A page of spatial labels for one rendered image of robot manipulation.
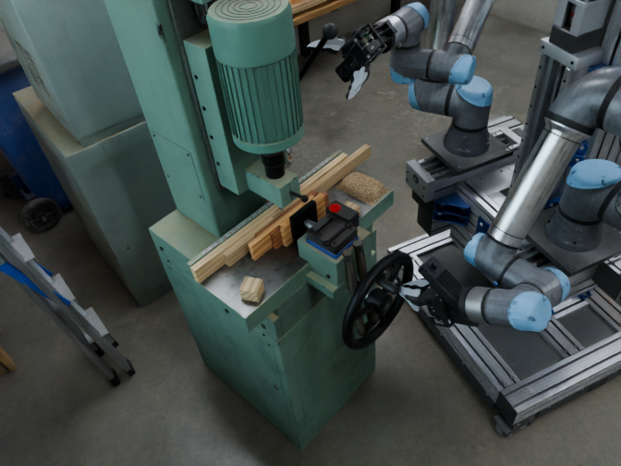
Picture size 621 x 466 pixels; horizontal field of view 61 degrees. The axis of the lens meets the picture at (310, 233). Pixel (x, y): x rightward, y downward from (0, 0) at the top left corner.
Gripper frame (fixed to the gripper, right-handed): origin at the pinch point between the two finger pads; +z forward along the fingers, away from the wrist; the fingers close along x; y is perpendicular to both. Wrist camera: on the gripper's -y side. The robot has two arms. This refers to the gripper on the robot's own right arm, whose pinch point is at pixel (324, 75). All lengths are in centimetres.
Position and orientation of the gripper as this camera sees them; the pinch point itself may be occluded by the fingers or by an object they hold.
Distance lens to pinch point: 126.1
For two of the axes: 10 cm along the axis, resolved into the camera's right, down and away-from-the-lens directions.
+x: 6.1, 7.9, 0.4
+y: 4.1, -2.7, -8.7
